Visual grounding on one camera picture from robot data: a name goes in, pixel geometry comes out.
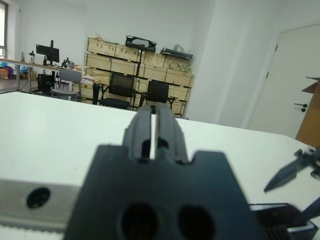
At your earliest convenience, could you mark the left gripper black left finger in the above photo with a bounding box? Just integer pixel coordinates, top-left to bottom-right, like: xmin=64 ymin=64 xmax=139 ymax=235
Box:
xmin=122 ymin=104 xmax=153 ymax=162

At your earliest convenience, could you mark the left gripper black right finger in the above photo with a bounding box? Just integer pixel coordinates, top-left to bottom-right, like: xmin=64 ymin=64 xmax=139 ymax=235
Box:
xmin=155 ymin=103 xmax=190 ymax=165

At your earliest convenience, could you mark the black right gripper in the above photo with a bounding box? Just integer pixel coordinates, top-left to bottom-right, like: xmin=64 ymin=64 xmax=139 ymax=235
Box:
xmin=264 ymin=146 xmax=320 ymax=229

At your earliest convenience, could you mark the black box lid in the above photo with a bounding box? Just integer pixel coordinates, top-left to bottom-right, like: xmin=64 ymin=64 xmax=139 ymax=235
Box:
xmin=249 ymin=202 xmax=316 ymax=240

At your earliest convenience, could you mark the brown cardboard box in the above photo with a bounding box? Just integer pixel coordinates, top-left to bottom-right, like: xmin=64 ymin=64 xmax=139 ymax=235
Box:
xmin=294 ymin=76 xmax=320 ymax=148

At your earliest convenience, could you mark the wooden shipping crate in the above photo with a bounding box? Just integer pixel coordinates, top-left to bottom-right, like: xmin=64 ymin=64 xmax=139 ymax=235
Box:
xmin=166 ymin=68 xmax=195 ymax=88
xmin=114 ymin=44 xmax=144 ymax=63
xmin=84 ymin=53 xmax=113 ymax=72
xmin=164 ymin=56 xmax=193 ymax=72
xmin=143 ymin=51 xmax=167 ymax=69
xmin=139 ymin=64 xmax=168 ymax=82
xmin=111 ymin=58 xmax=140 ymax=76
xmin=87 ymin=37 xmax=118 ymax=57
xmin=169 ymin=84 xmax=192 ymax=101

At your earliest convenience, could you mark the black padded office chair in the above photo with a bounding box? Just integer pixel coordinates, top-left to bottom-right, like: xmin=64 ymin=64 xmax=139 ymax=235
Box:
xmin=139 ymin=80 xmax=177 ymax=113

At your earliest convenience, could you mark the black mesh office chair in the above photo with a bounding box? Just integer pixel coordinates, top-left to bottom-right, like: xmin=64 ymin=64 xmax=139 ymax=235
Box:
xmin=92 ymin=72 xmax=137 ymax=111

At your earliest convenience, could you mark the flat black case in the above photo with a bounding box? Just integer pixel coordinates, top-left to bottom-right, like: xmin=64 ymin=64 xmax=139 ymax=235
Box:
xmin=159 ymin=46 xmax=195 ymax=60

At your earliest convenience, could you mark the grey plastic chair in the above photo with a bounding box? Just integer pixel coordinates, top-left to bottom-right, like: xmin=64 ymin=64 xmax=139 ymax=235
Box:
xmin=50 ymin=68 xmax=83 ymax=102

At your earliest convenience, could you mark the black computer tower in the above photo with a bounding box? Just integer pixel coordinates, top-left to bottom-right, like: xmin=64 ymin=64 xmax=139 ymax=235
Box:
xmin=37 ymin=73 xmax=55 ymax=94

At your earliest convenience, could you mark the black computer monitor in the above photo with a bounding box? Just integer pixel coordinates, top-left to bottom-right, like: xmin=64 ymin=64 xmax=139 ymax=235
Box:
xmin=35 ymin=39 xmax=60 ymax=66

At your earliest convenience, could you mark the white door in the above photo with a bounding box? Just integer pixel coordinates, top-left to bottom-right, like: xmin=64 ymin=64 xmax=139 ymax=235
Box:
xmin=248 ymin=23 xmax=320 ymax=141

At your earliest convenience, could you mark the long wooden desk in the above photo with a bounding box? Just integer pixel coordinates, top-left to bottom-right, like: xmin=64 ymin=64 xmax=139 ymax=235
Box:
xmin=0 ymin=58 xmax=85 ymax=92

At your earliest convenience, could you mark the black case with handle opening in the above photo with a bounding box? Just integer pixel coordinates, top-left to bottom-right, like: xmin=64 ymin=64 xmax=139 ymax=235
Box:
xmin=124 ymin=35 xmax=158 ymax=53

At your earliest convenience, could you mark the black door handle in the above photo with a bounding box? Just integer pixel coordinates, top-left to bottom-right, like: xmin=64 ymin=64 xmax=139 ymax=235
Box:
xmin=293 ymin=102 xmax=308 ymax=113

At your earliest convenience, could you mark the window frame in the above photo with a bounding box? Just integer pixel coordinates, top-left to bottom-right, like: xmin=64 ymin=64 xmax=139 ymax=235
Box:
xmin=0 ymin=0 xmax=9 ymax=60

